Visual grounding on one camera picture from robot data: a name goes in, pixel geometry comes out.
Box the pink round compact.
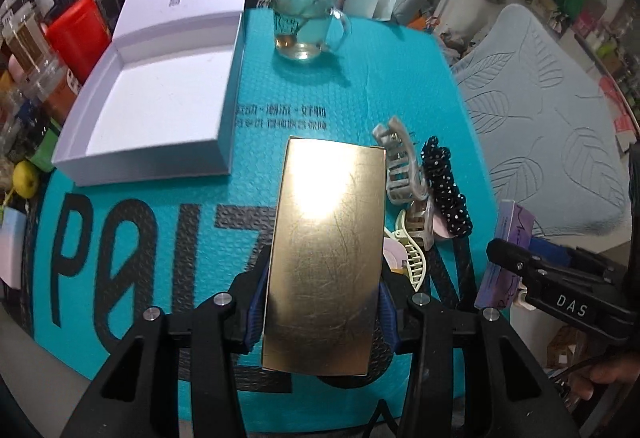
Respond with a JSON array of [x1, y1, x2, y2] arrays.
[[383, 237, 408, 274]]

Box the cream hair claw clip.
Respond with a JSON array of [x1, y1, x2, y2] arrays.
[[385, 210, 427, 291]]

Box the glass mug with water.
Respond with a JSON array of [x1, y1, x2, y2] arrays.
[[271, 0, 352, 63]]

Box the red canister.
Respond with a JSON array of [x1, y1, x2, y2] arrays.
[[46, 0, 111, 84]]

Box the teal bubble mailer mat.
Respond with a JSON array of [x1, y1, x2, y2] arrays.
[[30, 6, 501, 436]]

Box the purple box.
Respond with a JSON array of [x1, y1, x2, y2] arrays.
[[474, 199, 535, 310]]

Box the clear jar brown contents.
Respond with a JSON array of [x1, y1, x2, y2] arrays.
[[2, 10, 50, 74]]

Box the small yellow lemon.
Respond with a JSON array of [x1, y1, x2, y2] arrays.
[[12, 161, 39, 199]]

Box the gold spoon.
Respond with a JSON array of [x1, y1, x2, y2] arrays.
[[291, 0, 320, 38]]

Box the black polka dot scrunchie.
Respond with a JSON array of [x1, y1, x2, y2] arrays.
[[421, 137, 473, 239]]

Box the white lavender gift box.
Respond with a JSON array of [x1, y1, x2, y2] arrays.
[[52, 0, 245, 187]]

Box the pink round mirror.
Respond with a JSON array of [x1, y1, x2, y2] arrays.
[[432, 211, 454, 241]]

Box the person right hand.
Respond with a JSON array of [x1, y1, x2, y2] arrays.
[[570, 356, 640, 400]]

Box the grey leaf pattern chair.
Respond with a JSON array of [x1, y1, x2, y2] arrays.
[[451, 4, 630, 236]]

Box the grey marble claw clip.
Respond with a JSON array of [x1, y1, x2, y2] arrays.
[[372, 116, 428, 205]]

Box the gold rectangular box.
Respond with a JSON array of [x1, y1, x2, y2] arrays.
[[262, 138, 386, 376]]

